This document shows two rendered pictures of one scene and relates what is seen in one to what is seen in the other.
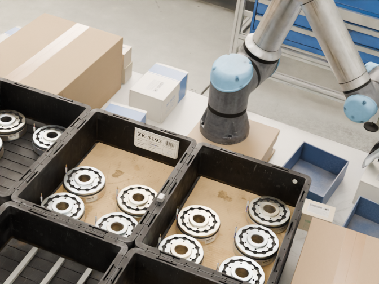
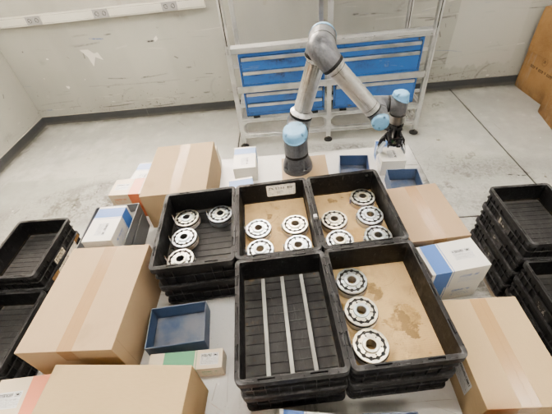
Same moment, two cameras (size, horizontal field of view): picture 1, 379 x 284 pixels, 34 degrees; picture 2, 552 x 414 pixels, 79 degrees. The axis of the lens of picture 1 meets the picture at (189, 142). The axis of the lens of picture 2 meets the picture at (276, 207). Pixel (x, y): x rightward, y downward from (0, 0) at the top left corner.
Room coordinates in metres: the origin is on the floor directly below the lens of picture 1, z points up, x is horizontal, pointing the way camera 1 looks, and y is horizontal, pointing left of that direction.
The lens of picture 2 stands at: (0.25, 0.43, 1.82)
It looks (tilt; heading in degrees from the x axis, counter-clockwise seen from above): 43 degrees down; 343
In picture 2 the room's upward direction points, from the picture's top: 7 degrees counter-clockwise
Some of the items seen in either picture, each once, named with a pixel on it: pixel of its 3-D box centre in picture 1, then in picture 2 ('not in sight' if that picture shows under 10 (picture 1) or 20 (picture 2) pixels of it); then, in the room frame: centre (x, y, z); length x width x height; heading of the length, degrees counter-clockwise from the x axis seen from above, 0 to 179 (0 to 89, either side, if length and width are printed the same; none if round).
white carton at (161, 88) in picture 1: (158, 91); (246, 163); (1.75, 0.12, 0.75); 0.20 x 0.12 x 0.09; 161
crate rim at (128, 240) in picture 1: (110, 171); (274, 215); (1.13, 0.18, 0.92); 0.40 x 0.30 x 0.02; 163
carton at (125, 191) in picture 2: not in sight; (131, 192); (1.70, 0.72, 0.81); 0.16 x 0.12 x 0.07; 68
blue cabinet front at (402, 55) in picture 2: not in sight; (375, 75); (2.64, -1.33, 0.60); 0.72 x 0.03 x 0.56; 69
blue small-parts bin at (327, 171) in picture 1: (310, 176); (354, 171); (1.42, -0.36, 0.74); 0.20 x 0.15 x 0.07; 152
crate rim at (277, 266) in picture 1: (229, 211); (351, 206); (1.04, -0.11, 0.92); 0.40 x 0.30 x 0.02; 163
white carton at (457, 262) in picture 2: not in sight; (448, 264); (0.71, -0.30, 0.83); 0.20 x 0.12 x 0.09; 77
